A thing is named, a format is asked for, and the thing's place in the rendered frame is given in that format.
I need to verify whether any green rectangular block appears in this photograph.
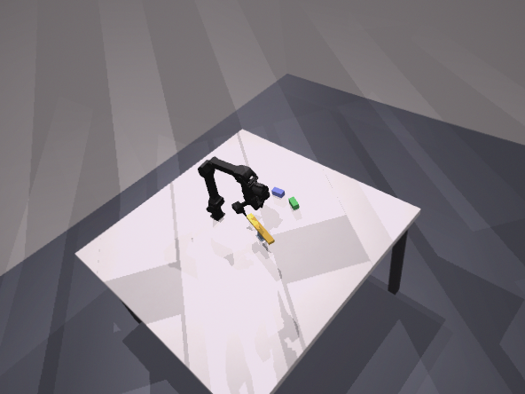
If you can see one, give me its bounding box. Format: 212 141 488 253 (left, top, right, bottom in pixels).
288 197 300 210

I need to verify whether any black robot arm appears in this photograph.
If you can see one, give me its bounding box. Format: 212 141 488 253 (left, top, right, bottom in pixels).
198 156 269 221

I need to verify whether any yellow bar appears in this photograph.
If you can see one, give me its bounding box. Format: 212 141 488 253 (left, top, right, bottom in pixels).
247 213 275 245

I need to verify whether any blue rectangular block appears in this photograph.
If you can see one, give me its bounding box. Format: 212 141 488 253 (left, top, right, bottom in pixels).
271 187 285 198

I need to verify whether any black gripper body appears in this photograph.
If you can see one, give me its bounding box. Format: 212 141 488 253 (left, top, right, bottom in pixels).
231 190 270 214

